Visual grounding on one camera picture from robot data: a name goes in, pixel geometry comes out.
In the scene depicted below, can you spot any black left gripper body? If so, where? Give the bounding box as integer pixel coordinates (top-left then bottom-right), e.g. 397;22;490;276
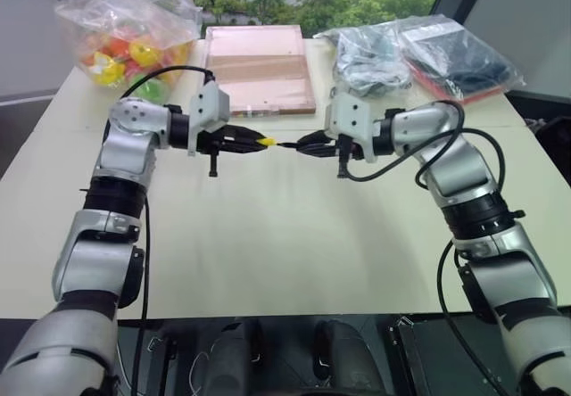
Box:
194;123;237;177

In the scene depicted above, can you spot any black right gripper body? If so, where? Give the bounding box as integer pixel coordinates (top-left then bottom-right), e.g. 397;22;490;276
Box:
328;134;359;179

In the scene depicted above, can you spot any pink flat box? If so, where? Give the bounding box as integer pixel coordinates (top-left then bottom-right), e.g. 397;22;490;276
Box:
203;24;319;120

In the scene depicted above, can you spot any clear bag of colourful toys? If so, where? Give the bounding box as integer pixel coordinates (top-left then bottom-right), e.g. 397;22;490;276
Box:
54;0;203;101

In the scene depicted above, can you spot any clear bag of dark items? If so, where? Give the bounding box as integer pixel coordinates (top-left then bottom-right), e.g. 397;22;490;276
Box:
395;12;528;105

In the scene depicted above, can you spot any dark rounded shape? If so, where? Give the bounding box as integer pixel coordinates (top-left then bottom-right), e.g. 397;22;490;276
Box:
207;317;265;396

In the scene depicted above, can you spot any black flat case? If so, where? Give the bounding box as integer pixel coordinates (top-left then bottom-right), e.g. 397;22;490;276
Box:
386;314;514;396

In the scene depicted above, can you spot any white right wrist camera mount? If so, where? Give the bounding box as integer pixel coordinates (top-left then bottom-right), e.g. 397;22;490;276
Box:
324;92;379;165

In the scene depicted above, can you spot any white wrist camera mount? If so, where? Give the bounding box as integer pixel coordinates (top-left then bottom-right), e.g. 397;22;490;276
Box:
186;80;232;157
324;92;379;165

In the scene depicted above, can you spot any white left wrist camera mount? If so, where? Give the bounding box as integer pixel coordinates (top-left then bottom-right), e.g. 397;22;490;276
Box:
186;80;232;157

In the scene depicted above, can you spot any clear bag of grey cables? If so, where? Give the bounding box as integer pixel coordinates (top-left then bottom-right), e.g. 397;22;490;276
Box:
313;22;414;99

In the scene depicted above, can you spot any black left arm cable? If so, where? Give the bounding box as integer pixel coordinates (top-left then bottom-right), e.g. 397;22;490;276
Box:
116;64;217;396

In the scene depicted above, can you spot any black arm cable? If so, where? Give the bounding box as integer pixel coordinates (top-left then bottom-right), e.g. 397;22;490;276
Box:
116;64;217;396
337;99;509;396

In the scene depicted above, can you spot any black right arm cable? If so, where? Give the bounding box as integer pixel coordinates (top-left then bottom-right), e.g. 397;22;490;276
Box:
337;99;509;396

